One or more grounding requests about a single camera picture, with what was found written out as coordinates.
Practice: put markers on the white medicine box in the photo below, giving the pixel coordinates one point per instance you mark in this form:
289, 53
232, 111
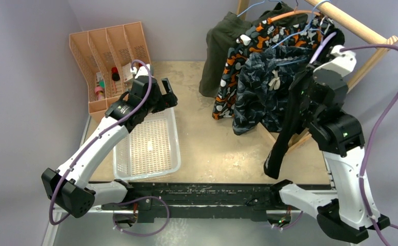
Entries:
129, 72

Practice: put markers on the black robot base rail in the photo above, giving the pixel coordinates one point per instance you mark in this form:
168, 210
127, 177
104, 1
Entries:
200, 201

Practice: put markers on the dark leaf print shorts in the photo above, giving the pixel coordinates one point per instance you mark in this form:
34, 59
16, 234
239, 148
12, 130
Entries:
263, 87

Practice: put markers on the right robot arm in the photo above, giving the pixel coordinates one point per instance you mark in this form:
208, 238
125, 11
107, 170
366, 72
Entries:
339, 136

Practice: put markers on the peach plastic desk organizer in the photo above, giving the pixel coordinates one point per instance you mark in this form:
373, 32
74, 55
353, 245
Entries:
97, 51

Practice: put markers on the red black marker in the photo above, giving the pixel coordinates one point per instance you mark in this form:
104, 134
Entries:
115, 74

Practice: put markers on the white plastic basket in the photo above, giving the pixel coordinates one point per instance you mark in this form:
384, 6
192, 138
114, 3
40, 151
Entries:
150, 150

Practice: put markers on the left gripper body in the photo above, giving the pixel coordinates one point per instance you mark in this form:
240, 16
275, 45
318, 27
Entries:
159, 103

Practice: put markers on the orange camouflage shorts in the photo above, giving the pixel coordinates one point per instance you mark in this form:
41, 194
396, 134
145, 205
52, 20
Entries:
257, 40

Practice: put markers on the blue wire hanger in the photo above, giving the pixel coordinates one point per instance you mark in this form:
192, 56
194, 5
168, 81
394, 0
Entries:
241, 9

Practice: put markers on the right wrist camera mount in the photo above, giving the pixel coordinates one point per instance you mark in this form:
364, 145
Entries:
343, 62

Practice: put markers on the black shorts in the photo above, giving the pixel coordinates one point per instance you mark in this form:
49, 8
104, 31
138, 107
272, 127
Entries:
293, 123

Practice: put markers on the pink small bottle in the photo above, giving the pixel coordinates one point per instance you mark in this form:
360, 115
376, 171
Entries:
99, 93

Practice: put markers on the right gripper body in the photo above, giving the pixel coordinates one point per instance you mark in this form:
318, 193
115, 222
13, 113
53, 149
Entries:
301, 88

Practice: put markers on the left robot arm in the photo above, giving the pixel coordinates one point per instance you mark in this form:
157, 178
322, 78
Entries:
68, 186

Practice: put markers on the olive green shorts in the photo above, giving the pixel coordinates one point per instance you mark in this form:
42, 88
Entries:
222, 37

